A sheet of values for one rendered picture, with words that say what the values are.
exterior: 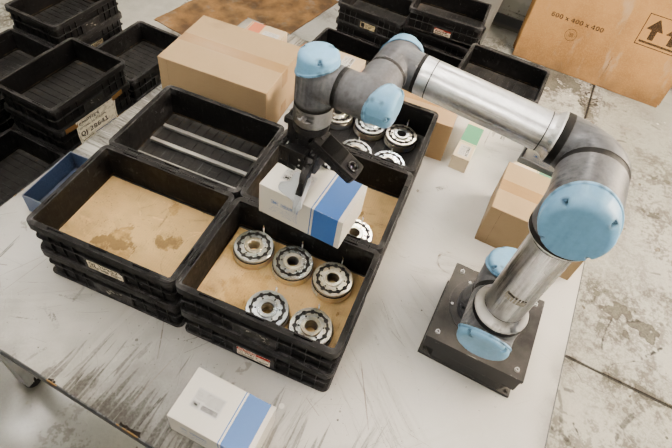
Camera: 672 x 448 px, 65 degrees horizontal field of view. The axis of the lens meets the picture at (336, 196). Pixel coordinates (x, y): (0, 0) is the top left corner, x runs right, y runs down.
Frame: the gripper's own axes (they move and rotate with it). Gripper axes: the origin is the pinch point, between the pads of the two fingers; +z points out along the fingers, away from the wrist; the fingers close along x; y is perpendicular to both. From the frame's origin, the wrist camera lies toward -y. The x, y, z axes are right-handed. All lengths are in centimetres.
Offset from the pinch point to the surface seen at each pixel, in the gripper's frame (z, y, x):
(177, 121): 28, 61, -26
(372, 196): 28.5, -5.3, -31.5
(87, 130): 70, 120, -36
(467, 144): 36, -23, -79
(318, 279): 25.6, -5.7, 3.5
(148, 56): 72, 137, -94
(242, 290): 28.3, 9.5, 14.3
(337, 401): 42, -22, 22
